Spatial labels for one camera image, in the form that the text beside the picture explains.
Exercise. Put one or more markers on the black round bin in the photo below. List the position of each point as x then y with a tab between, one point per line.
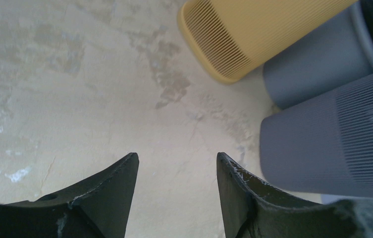
336	53

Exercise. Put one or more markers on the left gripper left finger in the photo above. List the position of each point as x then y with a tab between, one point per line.
95	207

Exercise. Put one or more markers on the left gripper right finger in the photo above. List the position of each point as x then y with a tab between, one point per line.
253	208

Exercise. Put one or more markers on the grey plastic basket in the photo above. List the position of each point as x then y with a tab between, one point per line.
322	145

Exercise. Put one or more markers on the orange plastic mesh basket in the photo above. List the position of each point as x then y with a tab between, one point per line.
230	38

